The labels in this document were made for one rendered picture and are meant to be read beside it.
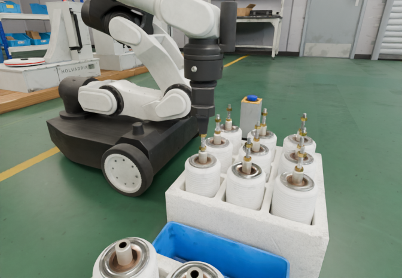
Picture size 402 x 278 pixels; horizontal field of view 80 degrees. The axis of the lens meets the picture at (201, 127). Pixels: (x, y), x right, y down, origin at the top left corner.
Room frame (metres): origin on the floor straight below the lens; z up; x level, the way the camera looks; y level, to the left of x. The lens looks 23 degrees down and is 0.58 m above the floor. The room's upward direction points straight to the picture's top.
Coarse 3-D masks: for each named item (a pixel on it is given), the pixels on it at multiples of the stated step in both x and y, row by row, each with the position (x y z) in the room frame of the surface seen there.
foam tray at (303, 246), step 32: (320, 160) 0.67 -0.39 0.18; (224, 192) 0.51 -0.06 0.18; (320, 192) 0.51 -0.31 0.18; (192, 224) 0.48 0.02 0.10; (224, 224) 0.45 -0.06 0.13; (256, 224) 0.42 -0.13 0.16; (288, 224) 0.40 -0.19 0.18; (320, 224) 0.40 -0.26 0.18; (288, 256) 0.39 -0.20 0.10; (320, 256) 0.36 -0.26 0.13
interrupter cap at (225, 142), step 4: (208, 140) 0.67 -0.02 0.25; (212, 140) 0.67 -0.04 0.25; (224, 140) 0.67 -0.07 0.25; (228, 140) 0.67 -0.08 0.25; (208, 144) 0.64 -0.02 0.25; (212, 144) 0.64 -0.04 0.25; (216, 144) 0.65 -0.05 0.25; (220, 144) 0.65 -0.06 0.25; (224, 144) 0.64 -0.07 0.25; (228, 144) 0.64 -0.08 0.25
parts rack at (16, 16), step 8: (72, 0) 6.02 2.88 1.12; (80, 0) 5.90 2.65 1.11; (0, 16) 4.27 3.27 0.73; (8, 16) 4.39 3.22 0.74; (16, 16) 4.51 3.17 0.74; (24, 16) 4.63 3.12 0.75; (32, 16) 4.77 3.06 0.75; (40, 16) 4.91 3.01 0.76; (48, 16) 5.07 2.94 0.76; (0, 24) 4.25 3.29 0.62; (0, 32) 4.23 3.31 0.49; (8, 48) 4.25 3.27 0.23; (16, 48) 4.37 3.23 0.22; (24, 48) 4.49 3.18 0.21; (32, 48) 4.63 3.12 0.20; (40, 48) 4.77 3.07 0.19; (8, 56) 4.22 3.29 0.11
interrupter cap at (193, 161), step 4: (192, 156) 0.57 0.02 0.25; (196, 156) 0.57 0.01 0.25; (208, 156) 0.57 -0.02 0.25; (212, 156) 0.57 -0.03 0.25; (188, 160) 0.55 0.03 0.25; (192, 160) 0.55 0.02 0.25; (196, 160) 0.55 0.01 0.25; (208, 160) 0.55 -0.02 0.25; (212, 160) 0.55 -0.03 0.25; (216, 160) 0.55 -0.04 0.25; (192, 164) 0.53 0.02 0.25; (196, 164) 0.53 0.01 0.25; (200, 164) 0.53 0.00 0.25; (204, 164) 0.53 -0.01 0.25; (208, 164) 0.53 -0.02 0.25; (212, 164) 0.53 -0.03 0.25; (200, 168) 0.51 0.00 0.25; (204, 168) 0.51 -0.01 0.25
